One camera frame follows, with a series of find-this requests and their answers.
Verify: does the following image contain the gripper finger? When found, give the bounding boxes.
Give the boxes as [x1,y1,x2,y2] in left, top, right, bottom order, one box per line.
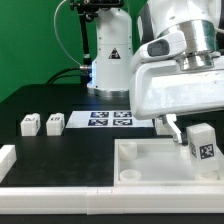
[163,114,187,146]

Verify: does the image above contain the white sheet with markers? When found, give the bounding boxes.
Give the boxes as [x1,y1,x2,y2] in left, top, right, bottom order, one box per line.
[66,110,153,128]

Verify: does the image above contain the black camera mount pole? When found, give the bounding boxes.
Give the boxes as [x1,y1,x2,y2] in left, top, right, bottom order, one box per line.
[69,0,125,86]

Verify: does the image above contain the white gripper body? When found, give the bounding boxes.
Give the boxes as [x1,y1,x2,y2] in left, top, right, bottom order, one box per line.
[129,51,224,120]

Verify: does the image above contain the grey cable loop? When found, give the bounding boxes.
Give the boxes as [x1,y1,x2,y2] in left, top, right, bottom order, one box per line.
[53,0,83,67]

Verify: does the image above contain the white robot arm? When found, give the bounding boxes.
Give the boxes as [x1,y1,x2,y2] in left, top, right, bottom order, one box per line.
[88,0,224,143]

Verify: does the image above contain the white square tabletop tray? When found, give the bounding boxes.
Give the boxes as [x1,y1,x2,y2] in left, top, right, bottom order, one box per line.
[114,138,224,186]

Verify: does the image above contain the white U-shaped fence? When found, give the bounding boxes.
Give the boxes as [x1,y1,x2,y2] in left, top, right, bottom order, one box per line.
[0,142,224,215]

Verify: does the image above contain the black cables at base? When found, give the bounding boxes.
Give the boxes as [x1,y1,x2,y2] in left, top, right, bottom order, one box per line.
[45,65,93,85]

